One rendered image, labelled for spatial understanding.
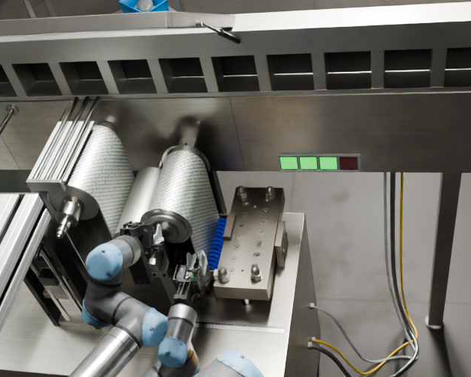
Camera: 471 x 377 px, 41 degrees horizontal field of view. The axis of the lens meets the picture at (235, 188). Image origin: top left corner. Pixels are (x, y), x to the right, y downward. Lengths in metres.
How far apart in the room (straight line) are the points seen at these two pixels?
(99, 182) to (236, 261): 0.47
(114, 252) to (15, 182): 1.01
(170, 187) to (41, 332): 0.67
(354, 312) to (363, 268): 0.25
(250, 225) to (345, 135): 0.42
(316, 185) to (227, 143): 1.62
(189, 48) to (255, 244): 0.63
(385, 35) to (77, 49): 0.84
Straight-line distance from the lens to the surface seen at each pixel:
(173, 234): 1.76
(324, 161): 1.94
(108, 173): 1.85
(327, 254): 3.21
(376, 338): 2.95
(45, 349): 2.12
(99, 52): 1.85
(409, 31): 1.66
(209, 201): 1.96
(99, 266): 1.45
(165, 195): 1.77
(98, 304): 1.49
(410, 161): 1.94
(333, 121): 1.84
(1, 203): 0.83
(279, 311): 1.97
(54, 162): 1.78
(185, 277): 1.78
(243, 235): 1.99
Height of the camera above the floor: 2.55
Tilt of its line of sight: 46 degrees down
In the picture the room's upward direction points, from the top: 14 degrees counter-clockwise
